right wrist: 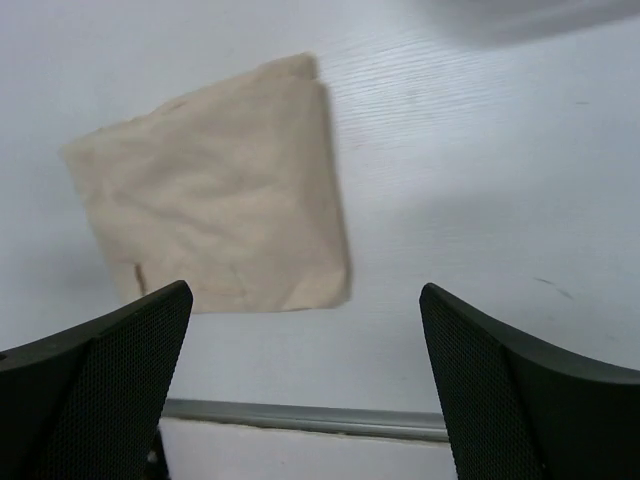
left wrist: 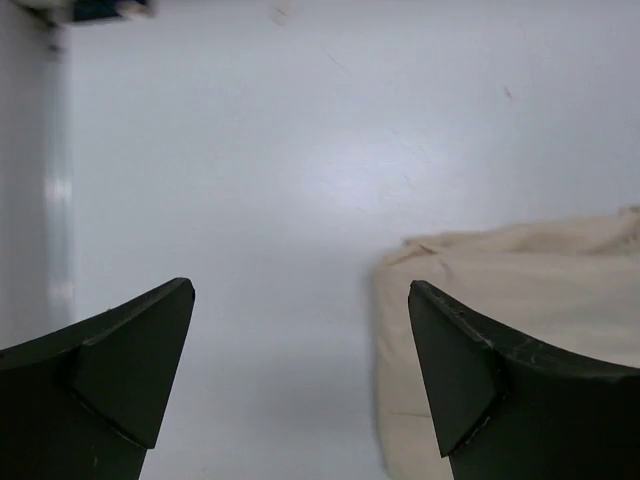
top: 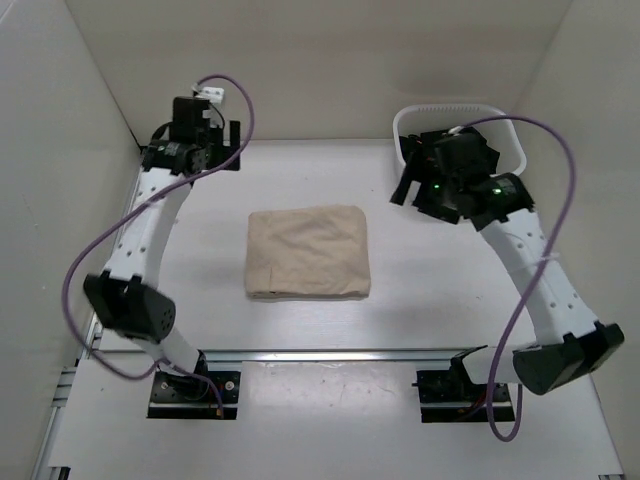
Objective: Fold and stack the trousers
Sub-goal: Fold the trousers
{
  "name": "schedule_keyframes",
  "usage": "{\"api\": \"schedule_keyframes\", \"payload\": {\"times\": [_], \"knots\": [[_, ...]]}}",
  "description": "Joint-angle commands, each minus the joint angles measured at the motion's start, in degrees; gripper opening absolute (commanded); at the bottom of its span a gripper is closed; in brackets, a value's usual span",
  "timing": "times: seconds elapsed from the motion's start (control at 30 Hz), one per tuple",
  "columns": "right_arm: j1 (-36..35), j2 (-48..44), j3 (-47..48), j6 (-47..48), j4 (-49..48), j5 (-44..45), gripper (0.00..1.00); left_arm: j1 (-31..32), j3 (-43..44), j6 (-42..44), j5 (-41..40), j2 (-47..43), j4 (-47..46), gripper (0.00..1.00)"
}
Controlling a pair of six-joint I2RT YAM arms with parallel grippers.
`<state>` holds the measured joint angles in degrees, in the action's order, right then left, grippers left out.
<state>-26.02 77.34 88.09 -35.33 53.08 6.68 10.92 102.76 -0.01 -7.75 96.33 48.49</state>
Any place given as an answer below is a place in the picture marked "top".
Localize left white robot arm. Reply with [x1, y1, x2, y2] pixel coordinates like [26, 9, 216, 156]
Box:
[83, 88, 240, 400]

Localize aluminium table frame rail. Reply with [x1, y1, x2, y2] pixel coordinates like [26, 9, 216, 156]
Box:
[29, 142, 566, 480]

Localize folded black trousers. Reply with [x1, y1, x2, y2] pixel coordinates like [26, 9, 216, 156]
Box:
[398, 127, 500, 174]

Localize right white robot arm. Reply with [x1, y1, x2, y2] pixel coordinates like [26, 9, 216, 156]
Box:
[391, 128, 625, 395]

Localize white plastic basket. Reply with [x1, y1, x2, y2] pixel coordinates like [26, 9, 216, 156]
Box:
[392, 103, 527, 179]

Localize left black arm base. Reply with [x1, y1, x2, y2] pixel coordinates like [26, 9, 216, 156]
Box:
[147, 370, 241, 420]

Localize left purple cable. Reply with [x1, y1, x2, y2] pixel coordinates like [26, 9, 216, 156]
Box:
[60, 74, 256, 419]

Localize beige trousers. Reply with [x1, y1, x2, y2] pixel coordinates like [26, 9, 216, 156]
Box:
[244, 205, 371, 299]

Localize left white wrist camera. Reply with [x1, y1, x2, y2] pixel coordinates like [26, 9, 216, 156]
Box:
[192, 85, 225, 106]

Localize white front cover board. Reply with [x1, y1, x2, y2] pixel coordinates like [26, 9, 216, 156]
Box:
[49, 361, 622, 479]

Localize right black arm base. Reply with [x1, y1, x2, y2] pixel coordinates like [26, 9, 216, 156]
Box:
[412, 370, 488, 424]

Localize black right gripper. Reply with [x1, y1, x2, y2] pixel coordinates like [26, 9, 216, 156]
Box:
[389, 153, 459, 226]

